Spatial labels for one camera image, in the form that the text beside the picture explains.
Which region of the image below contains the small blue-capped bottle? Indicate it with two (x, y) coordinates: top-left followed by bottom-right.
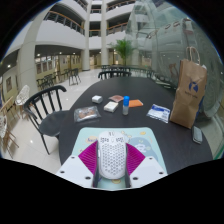
(122, 95), (131, 116)

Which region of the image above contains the brown paper bag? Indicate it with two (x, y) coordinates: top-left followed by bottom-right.
(169, 46), (208, 130)

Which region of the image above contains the small white box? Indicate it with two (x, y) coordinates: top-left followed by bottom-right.
(103, 101), (119, 113)
(91, 95), (104, 104)

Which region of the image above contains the white perforated computer mouse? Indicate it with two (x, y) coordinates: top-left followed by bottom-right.
(96, 130), (128, 180)

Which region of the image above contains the group of dark chairs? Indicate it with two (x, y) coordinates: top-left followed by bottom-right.
(35, 67), (83, 90)

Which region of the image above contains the green potted plant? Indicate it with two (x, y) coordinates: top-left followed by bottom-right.
(111, 38), (136, 67)

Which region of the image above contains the flat grey rectangular device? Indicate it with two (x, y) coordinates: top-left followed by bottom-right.
(191, 125), (204, 145)

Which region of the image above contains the brownish flat packet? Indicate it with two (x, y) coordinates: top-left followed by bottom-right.
(108, 94), (125, 103)

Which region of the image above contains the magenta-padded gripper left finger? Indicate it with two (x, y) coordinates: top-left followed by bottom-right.
(55, 139), (101, 189)

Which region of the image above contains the clear bag of snacks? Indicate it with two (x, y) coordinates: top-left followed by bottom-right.
(73, 105), (102, 123)

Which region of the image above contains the light wooden chair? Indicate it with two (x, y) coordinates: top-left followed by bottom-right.
(0, 96), (20, 159)

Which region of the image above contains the black spindle-back chair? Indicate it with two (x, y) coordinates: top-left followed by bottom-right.
(22, 84), (69, 156)
(97, 70), (133, 81)

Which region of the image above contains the light teal printed mouse pad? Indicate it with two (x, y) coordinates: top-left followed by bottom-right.
(68, 126), (168, 192)

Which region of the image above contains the white lattice chair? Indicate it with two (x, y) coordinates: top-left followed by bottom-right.
(14, 84), (32, 111)

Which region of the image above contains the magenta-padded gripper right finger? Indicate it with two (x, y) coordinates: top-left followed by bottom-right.
(124, 142), (168, 189)

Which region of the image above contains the flat orange packet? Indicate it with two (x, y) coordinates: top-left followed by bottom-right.
(128, 99), (144, 108)

